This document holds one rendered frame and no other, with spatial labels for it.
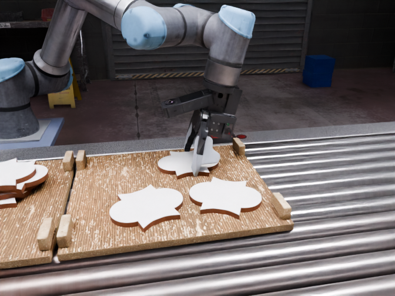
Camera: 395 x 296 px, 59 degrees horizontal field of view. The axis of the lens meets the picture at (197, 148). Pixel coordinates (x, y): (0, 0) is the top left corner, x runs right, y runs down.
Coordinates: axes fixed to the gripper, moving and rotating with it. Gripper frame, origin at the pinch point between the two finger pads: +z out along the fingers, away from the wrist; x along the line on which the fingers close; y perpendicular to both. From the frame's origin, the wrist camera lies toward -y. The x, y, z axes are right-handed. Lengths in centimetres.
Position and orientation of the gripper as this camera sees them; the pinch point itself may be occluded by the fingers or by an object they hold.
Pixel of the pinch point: (188, 161)
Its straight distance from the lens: 82.3
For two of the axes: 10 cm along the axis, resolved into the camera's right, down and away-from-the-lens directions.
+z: -2.5, 8.9, 3.7
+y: 9.5, 1.4, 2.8
